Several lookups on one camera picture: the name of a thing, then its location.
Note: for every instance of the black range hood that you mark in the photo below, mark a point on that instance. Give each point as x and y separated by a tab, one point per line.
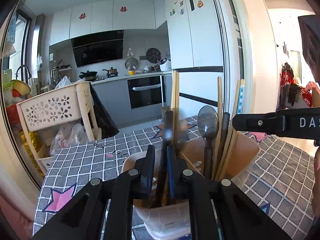
98	47

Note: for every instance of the checkered grey tablecloth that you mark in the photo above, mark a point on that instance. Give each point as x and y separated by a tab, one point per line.
280	181

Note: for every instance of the white utensil holder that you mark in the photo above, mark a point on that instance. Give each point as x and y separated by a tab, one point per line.
172	221

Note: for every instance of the black built-in oven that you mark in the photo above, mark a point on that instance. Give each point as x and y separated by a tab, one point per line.
146	91

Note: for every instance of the black spoon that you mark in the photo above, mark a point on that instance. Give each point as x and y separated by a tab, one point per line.
208	125

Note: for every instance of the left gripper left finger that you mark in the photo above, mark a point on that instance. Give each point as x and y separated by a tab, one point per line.
101	209

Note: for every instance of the white plastic bag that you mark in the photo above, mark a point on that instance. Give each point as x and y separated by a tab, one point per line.
69	134

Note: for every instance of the white upper cabinets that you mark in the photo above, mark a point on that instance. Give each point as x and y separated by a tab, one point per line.
108	15

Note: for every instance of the person's right hand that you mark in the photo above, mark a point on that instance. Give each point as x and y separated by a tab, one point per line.
316	188

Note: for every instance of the black chopstick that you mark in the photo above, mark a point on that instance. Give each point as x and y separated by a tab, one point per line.
224	132
168	135

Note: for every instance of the cream plastic storage cart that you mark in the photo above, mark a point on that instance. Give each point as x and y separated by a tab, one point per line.
56	107

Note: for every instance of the black wok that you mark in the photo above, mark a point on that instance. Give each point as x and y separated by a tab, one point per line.
88	75

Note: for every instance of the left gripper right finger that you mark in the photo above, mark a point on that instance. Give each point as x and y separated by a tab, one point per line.
223	211

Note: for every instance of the white refrigerator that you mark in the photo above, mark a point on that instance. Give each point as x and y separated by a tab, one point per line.
195	51

